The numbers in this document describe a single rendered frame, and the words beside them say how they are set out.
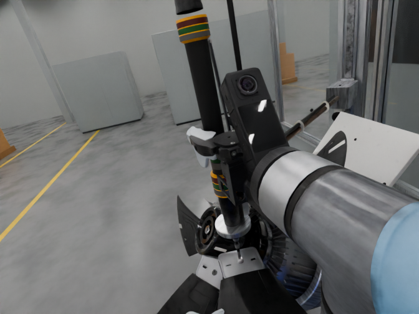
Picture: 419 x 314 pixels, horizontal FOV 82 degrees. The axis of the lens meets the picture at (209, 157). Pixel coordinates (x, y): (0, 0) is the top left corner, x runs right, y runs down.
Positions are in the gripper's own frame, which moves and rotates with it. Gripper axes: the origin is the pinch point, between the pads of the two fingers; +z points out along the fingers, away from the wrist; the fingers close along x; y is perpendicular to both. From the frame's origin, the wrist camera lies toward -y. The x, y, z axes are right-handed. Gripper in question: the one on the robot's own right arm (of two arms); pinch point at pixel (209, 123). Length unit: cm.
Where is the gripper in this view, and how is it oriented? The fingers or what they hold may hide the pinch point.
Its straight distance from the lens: 41.1
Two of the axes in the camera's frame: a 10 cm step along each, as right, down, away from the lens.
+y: 1.9, 8.9, 4.2
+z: -3.7, -3.3, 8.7
